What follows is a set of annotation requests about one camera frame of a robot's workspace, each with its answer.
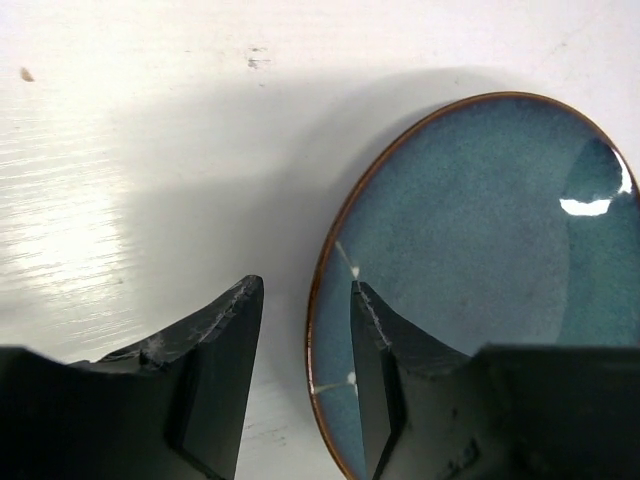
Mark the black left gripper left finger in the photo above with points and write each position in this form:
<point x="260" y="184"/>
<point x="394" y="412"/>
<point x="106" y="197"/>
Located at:
<point x="170" y="406"/>

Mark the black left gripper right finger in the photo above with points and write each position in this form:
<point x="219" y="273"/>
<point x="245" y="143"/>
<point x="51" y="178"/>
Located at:
<point x="429" y="411"/>

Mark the blue glazed ceramic plate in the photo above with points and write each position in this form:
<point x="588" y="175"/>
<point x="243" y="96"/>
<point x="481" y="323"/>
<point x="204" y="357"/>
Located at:
<point x="506" y="217"/>

